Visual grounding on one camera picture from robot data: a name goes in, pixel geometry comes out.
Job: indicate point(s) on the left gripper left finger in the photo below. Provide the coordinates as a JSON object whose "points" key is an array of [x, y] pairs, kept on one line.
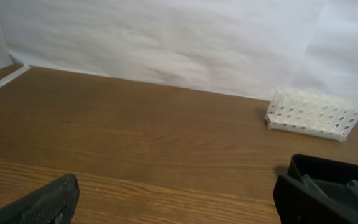
{"points": [[42, 205]]}

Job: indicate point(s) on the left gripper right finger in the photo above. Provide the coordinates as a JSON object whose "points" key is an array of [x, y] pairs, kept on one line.
{"points": [[306, 208]]}

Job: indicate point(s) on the black tray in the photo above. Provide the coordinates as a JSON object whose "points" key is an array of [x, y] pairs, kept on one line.
{"points": [[337, 168]]}

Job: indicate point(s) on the white test tube rack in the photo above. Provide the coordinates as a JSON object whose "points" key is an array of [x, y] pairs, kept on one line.
{"points": [[309, 119]]}

